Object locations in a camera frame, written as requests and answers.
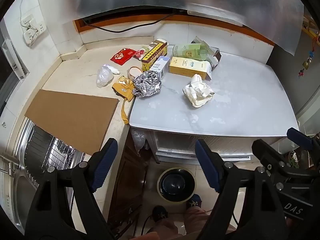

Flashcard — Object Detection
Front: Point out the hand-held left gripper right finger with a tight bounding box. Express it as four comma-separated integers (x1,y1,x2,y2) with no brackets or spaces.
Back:
194,139,288,240

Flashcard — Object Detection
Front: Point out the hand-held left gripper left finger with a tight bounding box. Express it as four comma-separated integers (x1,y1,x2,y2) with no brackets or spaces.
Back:
24,138,119,240

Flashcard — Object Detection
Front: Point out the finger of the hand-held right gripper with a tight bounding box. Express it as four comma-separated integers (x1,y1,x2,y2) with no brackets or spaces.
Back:
251,139,313,180
286,127,320,155

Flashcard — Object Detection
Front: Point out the round trash bin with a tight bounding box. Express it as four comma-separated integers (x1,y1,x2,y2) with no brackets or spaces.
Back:
157,167,197,203

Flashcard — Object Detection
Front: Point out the white paper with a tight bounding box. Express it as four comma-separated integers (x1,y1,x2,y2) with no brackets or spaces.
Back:
183,74,215,108

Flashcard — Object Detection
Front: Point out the yellow wrapper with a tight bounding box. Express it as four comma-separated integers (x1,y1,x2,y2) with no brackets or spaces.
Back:
112,76,137,125

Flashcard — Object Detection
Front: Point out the clear plastic bag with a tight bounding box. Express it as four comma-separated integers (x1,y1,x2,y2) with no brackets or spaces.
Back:
96,64,114,88
131,129,147,153

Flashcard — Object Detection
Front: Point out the silver foil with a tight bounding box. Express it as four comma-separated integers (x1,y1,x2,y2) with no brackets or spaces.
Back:
132,70,162,98

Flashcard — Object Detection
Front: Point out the beige round lid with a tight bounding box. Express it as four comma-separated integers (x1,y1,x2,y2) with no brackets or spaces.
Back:
127,66,143,79

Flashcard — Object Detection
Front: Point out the pale yellow box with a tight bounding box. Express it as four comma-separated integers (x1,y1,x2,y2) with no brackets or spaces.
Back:
169,57,213,80

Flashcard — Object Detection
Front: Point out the shiny foil snack bag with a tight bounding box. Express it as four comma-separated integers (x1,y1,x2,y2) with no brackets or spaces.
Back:
191,36,222,72

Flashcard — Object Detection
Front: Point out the red snack packet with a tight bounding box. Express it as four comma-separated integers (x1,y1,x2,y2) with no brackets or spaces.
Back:
110,48,137,66

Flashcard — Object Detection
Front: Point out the small white blue box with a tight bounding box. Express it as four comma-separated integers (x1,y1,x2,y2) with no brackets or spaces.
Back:
149,56,171,79

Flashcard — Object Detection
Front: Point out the pink floral wrapper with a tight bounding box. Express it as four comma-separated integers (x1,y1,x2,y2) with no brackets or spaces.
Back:
132,49,147,61

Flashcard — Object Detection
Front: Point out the green wipes packet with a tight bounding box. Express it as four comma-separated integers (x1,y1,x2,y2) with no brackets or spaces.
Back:
172,43,212,62

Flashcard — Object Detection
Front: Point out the yellow and black box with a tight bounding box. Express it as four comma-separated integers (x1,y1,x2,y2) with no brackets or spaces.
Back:
141,42,168,72

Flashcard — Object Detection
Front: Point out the dark wooden cabinet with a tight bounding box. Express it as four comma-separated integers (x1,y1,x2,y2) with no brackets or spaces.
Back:
107,130,150,230

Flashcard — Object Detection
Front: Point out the dark blue slipper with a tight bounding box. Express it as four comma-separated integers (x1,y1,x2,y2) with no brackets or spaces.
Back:
186,194,202,208
152,205,168,222

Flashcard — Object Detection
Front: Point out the white appliance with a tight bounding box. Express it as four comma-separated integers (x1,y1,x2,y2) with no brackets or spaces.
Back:
147,130,275,164

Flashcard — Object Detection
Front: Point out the crumpled clear plastic bag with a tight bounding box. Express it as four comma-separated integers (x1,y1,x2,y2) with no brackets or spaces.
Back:
131,129,147,153

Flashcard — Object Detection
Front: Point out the person's right leg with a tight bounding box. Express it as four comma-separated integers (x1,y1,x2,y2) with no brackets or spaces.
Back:
184,206,235,233

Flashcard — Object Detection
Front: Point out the person's leg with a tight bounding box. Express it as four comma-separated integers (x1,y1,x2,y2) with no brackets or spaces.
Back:
147,220,183,240
184,206,235,233

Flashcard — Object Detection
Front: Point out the brown cardboard sheet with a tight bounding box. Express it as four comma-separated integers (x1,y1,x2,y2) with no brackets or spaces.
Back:
24,89,120,156

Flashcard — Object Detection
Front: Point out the hanging bell ornament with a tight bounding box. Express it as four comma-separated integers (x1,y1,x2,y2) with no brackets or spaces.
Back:
297,34,320,78

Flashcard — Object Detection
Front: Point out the person's left leg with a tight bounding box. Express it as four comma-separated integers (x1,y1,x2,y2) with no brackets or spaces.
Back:
147,220,183,240

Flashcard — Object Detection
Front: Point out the yellow metal rack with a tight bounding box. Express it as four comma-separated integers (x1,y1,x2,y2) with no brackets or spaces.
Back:
302,16,320,40

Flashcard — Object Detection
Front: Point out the white power strip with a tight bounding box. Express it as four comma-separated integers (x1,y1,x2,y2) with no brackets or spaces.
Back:
20,15,47,34

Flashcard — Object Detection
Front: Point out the wire dish rack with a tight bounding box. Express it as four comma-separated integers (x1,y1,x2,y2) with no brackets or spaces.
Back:
25,125,85,200

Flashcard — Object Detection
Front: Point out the thin black cord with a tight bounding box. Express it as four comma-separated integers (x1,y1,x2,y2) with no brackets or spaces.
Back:
141,211,163,233

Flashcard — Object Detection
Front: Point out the orange wooden window frame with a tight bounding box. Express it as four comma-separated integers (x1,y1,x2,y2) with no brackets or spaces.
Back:
74,14,275,47

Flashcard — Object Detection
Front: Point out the black cable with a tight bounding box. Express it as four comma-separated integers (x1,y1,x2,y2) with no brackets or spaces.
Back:
82,9,180,33

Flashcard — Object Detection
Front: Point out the aluminium window frame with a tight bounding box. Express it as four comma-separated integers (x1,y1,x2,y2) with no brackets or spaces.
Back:
0,37,28,105

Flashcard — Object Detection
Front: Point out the thin white cable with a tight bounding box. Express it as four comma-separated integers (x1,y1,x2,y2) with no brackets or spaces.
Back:
19,0,28,28

